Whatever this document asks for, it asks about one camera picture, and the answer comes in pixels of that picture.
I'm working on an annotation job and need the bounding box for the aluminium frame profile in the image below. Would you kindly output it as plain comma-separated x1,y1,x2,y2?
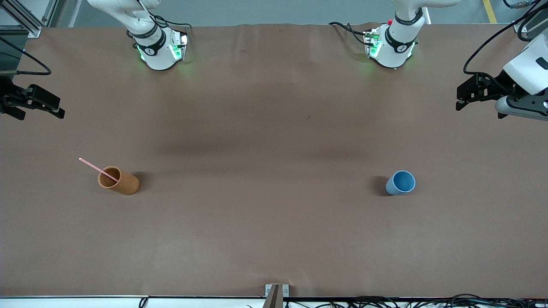
0,0,59,38
513,0,548,42

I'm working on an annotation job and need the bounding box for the black right base cable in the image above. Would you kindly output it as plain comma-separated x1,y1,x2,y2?
151,15,192,31

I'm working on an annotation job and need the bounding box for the brown cylindrical cup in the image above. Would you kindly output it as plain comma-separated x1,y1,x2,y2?
98,166,140,196

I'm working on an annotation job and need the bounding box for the black cable bundle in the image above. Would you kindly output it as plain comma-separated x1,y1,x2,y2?
246,293,548,308

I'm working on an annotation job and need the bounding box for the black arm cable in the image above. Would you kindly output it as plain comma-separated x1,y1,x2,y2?
0,36,52,77
463,1,548,77

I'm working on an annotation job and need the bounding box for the metal bracket with post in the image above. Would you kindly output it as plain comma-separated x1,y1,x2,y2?
263,284,289,308

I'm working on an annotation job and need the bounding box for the black base cable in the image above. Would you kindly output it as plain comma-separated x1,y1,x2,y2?
151,15,192,31
328,21,374,46

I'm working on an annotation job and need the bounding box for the blue cup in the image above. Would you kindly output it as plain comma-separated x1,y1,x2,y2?
385,170,416,196

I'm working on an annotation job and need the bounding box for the black left base cable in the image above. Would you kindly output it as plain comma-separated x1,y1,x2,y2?
328,21,374,46

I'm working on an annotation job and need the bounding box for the pink chopstick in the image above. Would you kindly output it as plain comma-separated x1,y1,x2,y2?
79,158,119,182

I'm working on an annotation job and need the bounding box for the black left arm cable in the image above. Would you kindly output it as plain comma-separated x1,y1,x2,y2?
463,1,548,77

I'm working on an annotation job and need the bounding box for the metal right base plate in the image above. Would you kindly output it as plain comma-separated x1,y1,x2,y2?
170,29,189,61

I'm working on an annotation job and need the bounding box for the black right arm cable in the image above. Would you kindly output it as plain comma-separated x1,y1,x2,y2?
0,36,52,77

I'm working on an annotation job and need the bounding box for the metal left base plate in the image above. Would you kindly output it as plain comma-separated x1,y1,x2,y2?
363,27,382,59

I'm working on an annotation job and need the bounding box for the metal base plate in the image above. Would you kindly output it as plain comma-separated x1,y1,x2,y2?
363,27,382,59
170,29,189,61

